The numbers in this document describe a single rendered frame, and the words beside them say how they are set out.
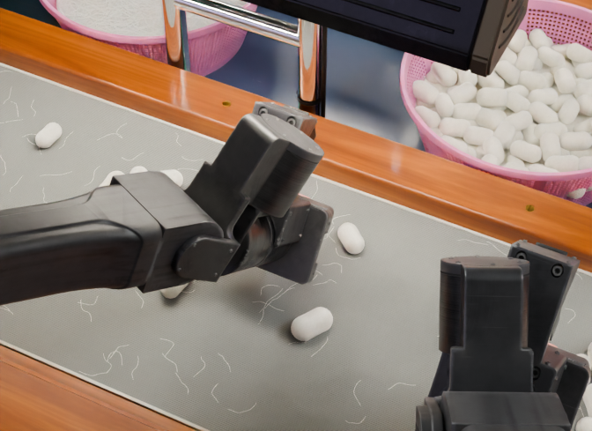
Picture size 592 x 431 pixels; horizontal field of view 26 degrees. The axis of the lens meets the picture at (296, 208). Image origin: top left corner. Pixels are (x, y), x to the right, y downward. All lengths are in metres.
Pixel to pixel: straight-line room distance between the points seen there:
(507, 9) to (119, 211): 0.30
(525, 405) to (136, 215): 0.31
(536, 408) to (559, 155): 0.56
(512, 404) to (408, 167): 0.49
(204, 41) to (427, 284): 0.39
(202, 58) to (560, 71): 0.38
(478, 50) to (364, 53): 0.59
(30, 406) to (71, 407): 0.03
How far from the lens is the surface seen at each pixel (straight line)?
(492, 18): 0.88
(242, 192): 0.95
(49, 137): 1.27
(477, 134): 1.28
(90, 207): 0.88
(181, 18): 1.29
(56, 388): 1.06
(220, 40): 1.39
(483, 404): 0.75
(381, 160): 1.21
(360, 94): 1.41
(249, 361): 1.09
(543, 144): 1.28
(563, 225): 1.18
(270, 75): 1.43
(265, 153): 0.94
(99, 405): 1.05
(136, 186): 0.92
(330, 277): 1.15
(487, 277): 0.79
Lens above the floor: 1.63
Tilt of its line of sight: 48 degrees down
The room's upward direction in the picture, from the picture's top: straight up
